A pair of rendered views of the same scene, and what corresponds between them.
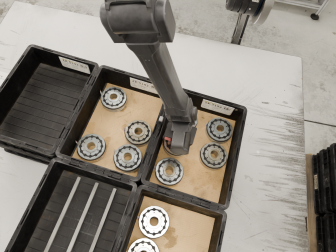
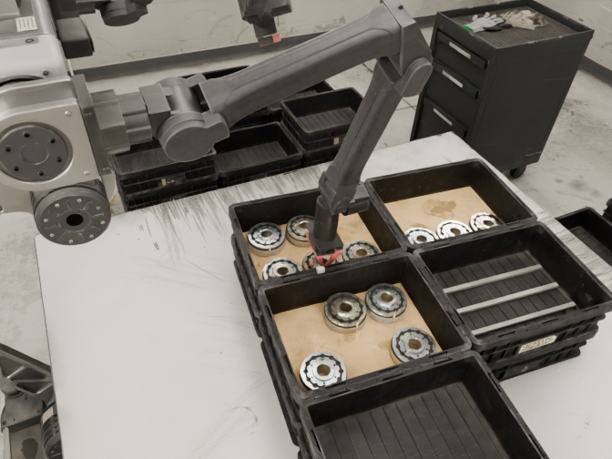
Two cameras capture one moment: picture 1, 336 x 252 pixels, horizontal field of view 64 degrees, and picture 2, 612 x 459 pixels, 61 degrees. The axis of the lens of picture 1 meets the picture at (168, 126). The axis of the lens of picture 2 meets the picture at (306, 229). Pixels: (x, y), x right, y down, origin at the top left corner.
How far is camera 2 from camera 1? 1.14 m
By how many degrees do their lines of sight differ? 62
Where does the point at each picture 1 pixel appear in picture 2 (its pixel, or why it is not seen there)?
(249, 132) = (218, 244)
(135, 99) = (296, 352)
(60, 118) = (414, 431)
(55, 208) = not seen: hidden behind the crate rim
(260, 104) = (163, 249)
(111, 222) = (458, 280)
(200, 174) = not seen: hidden behind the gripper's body
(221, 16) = not seen: outside the picture
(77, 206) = (480, 320)
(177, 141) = (362, 191)
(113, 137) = (374, 340)
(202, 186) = (344, 229)
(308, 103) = (23, 298)
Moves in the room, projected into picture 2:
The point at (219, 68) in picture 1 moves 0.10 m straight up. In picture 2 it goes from (121, 321) to (113, 299)
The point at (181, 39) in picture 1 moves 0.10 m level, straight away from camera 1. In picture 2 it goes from (78, 413) to (32, 433)
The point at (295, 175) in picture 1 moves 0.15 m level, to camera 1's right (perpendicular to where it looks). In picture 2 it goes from (244, 191) to (229, 168)
